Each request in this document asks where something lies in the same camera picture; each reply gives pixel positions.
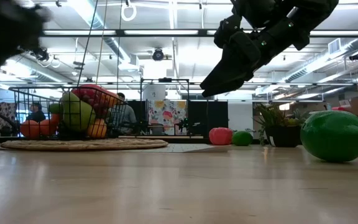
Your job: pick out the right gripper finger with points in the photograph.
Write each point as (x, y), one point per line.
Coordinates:
(228, 77)
(219, 93)

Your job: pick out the orange mini pumpkin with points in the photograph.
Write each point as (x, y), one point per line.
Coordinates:
(221, 136)

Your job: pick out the red grape bunch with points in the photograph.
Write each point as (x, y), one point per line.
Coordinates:
(89, 95)

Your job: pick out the green pear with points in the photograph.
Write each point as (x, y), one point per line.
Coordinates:
(76, 113)

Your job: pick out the large green lime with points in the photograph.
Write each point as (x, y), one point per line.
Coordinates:
(336, 137)

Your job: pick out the yellow-orange orange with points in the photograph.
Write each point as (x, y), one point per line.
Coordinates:
(97, 128)

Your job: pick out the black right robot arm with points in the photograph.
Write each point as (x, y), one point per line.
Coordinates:
(315, 12)

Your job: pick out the black partition panel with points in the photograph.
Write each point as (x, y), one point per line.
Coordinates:
(140, 115)
(211, 118)

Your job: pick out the black ceiling fixture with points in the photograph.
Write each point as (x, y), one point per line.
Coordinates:
(40, 54)

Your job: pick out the grey cloth mat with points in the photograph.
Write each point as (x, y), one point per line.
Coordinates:
(194, 148)

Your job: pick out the round black ceiling lamp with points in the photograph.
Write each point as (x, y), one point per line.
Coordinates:
(158, 54)

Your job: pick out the potted succulent plant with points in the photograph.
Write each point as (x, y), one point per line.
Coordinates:
(283, 135)

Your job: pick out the small black ceiling device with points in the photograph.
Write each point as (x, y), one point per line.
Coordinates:
(356, 56)

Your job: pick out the floral cloth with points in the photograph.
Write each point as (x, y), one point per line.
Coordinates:
(0, 116)

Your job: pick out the person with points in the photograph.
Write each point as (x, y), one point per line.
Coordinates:
(126, 115)
(36, 112)

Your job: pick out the round woven placemat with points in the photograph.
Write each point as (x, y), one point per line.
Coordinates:
(82, 144)

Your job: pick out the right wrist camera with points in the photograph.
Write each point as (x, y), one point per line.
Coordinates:
(245, 49)

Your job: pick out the black metal stand frame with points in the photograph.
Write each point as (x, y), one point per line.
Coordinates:
(165, 79)

